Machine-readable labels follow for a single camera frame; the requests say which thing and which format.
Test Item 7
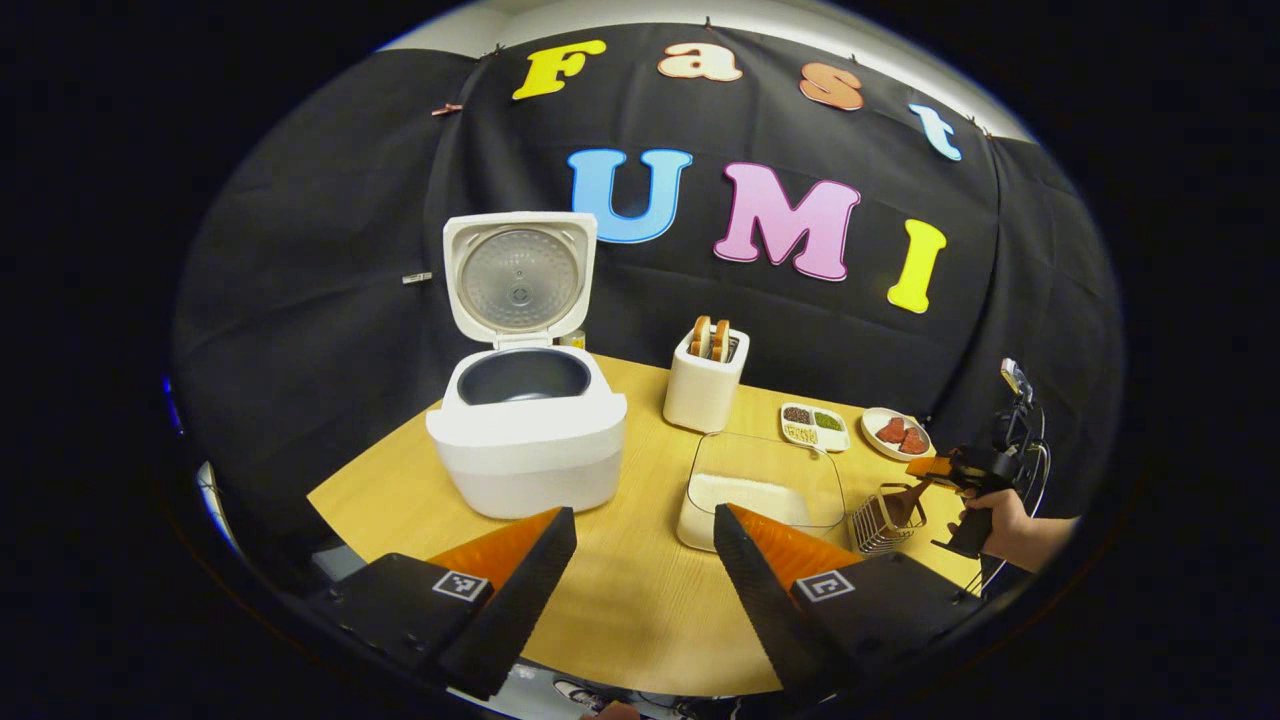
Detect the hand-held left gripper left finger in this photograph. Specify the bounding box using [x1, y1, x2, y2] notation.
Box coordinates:
[310, 507, 579, 701]

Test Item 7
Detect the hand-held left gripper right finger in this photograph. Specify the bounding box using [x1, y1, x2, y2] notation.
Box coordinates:
[712, 503, 986, 706]

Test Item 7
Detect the wire chopstick holder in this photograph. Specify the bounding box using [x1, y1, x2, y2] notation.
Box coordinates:
[850, 487, 929, 556]

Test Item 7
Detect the clear container of rice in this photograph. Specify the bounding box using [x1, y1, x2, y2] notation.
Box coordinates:
[677, 432, 847, 553]

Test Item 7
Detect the white rice cooker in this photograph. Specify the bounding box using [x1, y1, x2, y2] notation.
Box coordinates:
[427, 211, 629, 521]

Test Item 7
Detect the round white plate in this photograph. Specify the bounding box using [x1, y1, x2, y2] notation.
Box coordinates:
[861, 407, 933, 462]

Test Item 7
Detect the white divided dish with grains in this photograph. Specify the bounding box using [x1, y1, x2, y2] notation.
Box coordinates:
[779, 402, 852, 453]

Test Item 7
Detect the white toaster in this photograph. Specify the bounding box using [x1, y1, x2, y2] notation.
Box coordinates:
[663, 327, 751, 434]

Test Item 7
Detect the black backdrop cloth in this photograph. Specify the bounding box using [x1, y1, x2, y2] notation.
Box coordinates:
[170, 22, 1126, 591]

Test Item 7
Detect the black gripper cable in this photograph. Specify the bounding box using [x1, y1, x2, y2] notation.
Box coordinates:
[975, 400, 1053, 601]

